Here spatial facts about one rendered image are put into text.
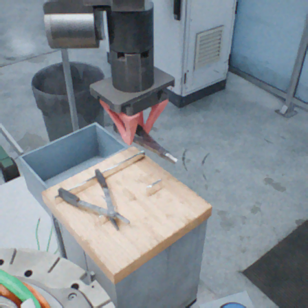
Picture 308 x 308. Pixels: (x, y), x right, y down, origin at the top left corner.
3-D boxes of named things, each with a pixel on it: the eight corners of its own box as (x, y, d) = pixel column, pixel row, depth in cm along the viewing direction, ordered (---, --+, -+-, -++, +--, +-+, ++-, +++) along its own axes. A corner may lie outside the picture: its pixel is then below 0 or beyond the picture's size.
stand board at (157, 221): (43, 202, 62) (40, 192, 61) (133, 155, 72) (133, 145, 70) (114, 285, 50) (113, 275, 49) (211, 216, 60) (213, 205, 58)
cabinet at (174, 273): (67, 288, 79) (45, 203, 62) (137, 242, 88) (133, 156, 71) (123, 363, 67) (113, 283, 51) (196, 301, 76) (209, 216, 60)
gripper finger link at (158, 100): (104, 137, 58) (98, 84, 52) (140, 119, 61) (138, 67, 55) (132, 159, 54) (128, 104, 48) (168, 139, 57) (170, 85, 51)
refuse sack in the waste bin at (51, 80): (31, 128, 221) (18, 74, 199) (88, 106, 240) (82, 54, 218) (62, 161, 198) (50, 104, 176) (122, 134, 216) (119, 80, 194)
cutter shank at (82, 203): (77, 205, 56) (76, 203, 55) (80, 202, 56) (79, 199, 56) (112, 218, 54) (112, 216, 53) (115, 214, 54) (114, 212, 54)
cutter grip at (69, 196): (58, 196, 58) (56, 189, 57) (62, 193, 58) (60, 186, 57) (77, 207, 56) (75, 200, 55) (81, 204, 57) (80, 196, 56)
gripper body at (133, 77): (89, 97, 52) (82, 46, 47) (146, 72, 57) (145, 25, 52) (117, 117, 48) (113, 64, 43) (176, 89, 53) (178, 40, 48)
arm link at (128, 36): (154, 3, 41) (152, -13, 46) (91, 5, 41) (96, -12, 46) (154, 60, 46) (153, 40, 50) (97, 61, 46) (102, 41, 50)
